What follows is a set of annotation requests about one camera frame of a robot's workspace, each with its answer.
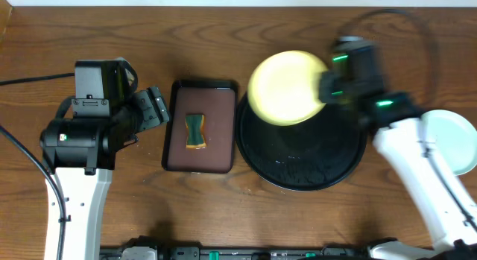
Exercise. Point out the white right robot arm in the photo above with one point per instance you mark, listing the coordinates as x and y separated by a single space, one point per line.
399 130

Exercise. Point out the green orange sponge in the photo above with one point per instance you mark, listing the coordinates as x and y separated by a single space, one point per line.
195 131

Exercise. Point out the rectangular brown tray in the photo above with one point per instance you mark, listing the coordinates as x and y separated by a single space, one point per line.
216 101

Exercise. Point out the light blue plate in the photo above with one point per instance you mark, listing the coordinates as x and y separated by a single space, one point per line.
454 137

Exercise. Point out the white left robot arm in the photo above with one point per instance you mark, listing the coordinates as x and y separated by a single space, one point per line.
80 153

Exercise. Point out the yellow plate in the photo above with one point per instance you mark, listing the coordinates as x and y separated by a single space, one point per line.
283 90

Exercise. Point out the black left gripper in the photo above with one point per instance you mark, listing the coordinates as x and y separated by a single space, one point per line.
153 109

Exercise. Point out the round black tray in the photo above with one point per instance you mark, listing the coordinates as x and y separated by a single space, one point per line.
309 156

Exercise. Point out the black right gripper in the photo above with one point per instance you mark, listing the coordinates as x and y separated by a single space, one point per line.
321 80

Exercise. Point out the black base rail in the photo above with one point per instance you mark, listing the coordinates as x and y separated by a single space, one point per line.
145 247

